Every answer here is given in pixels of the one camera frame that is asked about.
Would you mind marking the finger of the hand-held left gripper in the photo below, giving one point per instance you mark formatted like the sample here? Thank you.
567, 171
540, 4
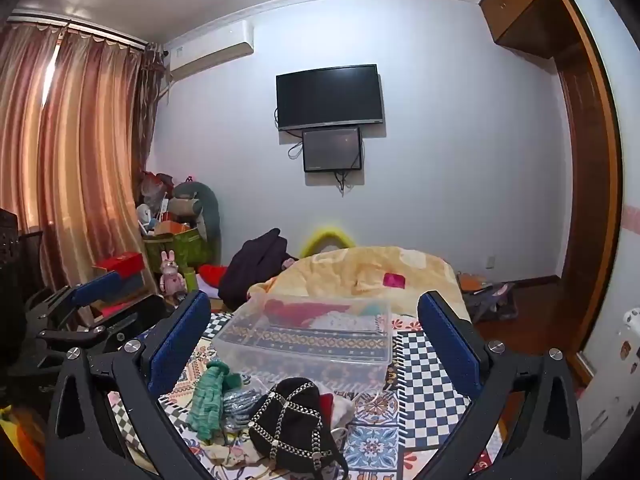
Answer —
90, 332
95, 287

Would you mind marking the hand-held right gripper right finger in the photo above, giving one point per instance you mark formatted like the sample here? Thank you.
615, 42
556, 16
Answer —
450, 347

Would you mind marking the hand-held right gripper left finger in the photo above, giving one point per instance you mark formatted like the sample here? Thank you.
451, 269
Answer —
177, 342

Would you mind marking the green knitted glove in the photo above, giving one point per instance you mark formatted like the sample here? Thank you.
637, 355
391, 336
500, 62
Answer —
207, 400

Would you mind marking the grey blue knitted cloth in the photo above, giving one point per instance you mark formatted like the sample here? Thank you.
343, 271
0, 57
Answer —
240, 405

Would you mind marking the clear plastic storage box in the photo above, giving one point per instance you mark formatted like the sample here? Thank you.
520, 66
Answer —
300, 350

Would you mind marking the red gift box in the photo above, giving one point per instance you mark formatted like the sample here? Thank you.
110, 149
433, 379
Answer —
120, 265

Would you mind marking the pink rabbit toy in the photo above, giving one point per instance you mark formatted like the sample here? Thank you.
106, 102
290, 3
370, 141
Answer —
171, 275

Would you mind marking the red garment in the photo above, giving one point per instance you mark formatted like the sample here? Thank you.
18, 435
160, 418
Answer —
212, 275

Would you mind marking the teal cloth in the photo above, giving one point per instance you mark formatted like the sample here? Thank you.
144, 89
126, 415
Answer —
372, 308

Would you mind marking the green storage bag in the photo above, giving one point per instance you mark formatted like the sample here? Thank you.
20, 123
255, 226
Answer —
175, 250

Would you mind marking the small pink cloth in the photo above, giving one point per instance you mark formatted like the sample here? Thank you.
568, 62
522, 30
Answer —
394, 279

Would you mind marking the dark purple coat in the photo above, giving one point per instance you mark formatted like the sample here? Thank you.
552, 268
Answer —
255, 265

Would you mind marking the yellow fleece blanket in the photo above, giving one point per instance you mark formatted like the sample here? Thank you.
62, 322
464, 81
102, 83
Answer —
360, 272

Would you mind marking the red cloth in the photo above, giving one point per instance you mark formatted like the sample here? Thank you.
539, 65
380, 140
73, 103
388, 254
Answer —
295, 312

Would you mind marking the orange striped curtain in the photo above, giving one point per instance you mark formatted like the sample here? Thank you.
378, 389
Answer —
65, 160

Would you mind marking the grey plush toy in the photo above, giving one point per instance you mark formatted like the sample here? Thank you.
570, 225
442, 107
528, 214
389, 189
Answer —
197, 205

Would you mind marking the yellow foam arc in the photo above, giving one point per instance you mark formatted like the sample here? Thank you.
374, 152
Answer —
327, 237

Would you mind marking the white sliding wardrobe door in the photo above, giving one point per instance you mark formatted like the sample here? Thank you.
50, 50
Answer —
615, 220

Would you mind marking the white air conditioner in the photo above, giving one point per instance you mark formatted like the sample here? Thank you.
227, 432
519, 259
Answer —
210, 50

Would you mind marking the wooden upper cabinet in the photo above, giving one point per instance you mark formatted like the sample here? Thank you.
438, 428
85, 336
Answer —
530, 5

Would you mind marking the small wall monitor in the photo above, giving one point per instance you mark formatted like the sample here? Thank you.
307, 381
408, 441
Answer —
331, 149

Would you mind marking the large wall television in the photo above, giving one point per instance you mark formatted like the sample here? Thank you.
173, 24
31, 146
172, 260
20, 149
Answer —
330, 97

